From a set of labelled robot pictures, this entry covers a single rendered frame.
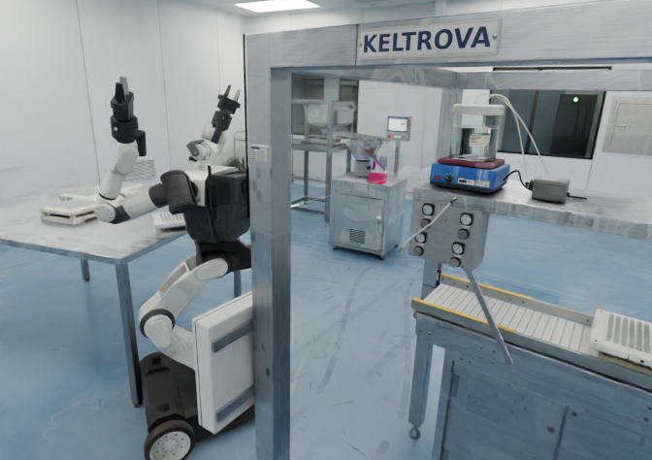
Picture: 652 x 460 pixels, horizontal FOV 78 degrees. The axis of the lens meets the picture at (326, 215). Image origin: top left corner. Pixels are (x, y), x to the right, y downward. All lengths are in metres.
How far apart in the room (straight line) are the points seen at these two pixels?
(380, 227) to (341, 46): 3.34
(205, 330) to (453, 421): 1.12
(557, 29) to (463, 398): 1.33
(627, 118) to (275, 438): 5.88
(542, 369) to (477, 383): 0.26
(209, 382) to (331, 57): 0.67
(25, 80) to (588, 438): 5.61
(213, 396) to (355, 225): 3.24
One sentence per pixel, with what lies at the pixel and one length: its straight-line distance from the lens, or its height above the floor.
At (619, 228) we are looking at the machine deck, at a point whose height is 1.23.
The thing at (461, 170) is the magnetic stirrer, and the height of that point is 1.32.
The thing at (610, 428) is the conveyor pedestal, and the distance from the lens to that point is 1.56.
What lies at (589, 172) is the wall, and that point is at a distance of 6.44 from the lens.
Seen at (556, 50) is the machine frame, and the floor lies 1.58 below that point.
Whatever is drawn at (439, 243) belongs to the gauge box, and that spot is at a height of 1.09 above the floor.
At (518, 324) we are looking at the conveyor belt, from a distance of 1.54.
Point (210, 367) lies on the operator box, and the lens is 0.90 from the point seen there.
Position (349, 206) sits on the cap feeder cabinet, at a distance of 4.01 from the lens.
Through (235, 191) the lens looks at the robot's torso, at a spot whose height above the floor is 1.15.
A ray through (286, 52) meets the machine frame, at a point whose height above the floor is 1.59.
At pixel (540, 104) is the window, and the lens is 6.36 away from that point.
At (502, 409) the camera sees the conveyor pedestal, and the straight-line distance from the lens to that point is 1.62.
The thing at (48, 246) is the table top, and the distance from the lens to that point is 2.32.
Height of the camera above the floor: 1.52
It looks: 16 degrees down
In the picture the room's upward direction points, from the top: 2 degrees clockwise
